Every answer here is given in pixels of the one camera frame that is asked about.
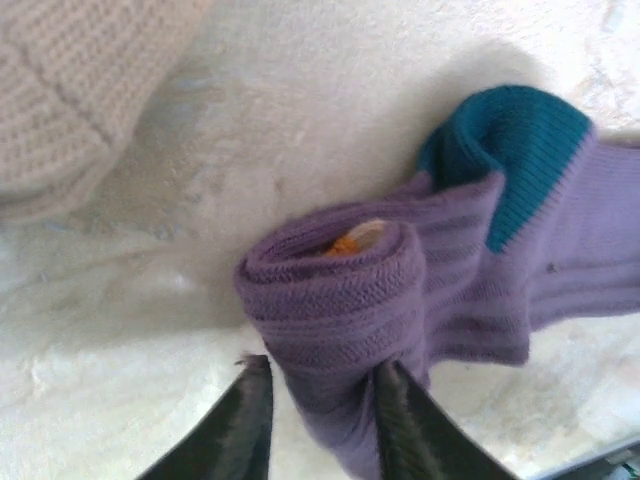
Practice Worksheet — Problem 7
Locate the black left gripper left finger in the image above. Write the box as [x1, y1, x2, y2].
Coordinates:
[134, 354, 275, 480]

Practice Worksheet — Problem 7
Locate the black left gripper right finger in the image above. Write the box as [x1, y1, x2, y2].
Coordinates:
[374, 362, 521, 480]

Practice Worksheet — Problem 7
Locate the purple sock with teal toe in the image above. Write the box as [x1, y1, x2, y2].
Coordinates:
[233, 84, 640, 480]

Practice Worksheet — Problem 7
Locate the beige sock with red toe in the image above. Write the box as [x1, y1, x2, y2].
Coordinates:
[0, 0, 206, 224]

